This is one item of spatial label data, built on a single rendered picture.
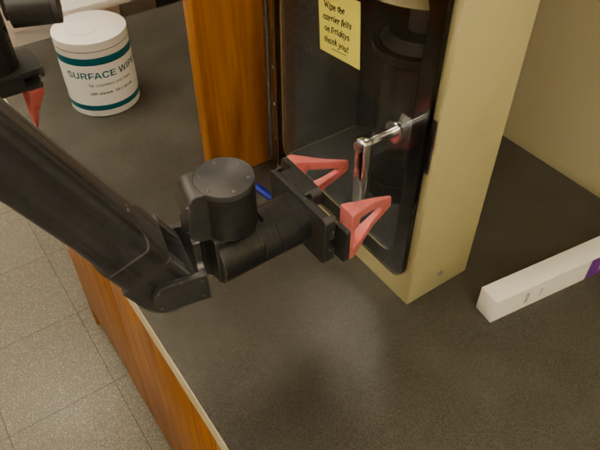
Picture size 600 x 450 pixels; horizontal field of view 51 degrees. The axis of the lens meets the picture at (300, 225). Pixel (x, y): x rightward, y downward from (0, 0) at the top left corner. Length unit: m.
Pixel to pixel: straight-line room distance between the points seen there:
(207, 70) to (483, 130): 0.40
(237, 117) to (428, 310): 0.41
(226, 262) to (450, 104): 0.27
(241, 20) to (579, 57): 0.52
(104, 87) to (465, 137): 0.70
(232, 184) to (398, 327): 0.36
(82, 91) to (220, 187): 0.67
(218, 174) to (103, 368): 1.46
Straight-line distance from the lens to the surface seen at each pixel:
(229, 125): 0.99
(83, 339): 2.08
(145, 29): 1.51
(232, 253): 0.61
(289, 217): 0.64
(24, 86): 0.90
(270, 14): 0.85
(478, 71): 0.66
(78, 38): 1.17
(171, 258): 0.58
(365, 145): 0.67
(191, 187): 0.57
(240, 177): 0.57
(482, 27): 0.63
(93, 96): 1.21
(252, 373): 0.79
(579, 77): 1.09
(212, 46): 0.91
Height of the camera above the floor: 1.60
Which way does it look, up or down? 44 degrees down
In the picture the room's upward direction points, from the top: straight up
